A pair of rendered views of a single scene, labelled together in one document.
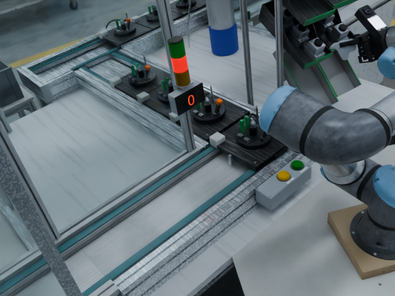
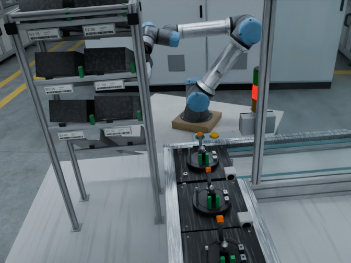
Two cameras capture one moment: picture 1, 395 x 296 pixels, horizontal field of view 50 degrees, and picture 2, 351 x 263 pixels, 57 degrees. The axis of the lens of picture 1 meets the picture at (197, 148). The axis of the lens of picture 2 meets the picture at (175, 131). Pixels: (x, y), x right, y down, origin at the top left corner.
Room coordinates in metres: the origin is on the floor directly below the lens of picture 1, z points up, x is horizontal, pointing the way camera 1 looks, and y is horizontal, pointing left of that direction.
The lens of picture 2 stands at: (2.26, 0.31, 1.79)
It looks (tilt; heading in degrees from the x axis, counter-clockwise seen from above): 31 degrees down; 213
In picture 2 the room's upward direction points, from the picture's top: 4 degrees counter-clockwise
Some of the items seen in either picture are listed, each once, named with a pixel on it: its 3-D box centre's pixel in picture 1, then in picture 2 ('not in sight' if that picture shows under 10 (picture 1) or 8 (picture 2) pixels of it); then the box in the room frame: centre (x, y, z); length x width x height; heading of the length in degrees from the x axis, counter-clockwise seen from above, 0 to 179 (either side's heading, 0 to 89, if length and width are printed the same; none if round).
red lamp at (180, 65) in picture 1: (179, 62); (259, 91); (1.25, 0.01, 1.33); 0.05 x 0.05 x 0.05
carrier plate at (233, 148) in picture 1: (254, 140); (202, 163); (1.26, -0.22, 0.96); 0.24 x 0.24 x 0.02; 34
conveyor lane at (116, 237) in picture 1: (191, 188); (272, 170); (1.11, 0.05, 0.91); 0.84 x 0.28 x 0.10; 124
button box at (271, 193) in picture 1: (283, 182); (214, 141); (1.04, -0.27, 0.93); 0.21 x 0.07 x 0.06; 124
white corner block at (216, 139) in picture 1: (217, 140); (229, 174); (1.29, -0.08, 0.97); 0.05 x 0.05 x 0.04; 34
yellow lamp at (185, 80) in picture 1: (181, 76); (258, 104); (1.25, 0.01, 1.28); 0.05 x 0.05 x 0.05
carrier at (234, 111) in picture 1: (207, 106); (211, 194); (1.47, -0.07, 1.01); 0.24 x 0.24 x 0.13; 34
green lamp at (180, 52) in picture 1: (176, 48); (260, 76); (1.25, 0.01, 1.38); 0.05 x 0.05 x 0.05
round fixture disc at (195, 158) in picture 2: (253, 135); (202, 159); (1.26, -0.22, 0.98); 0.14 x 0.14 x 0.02
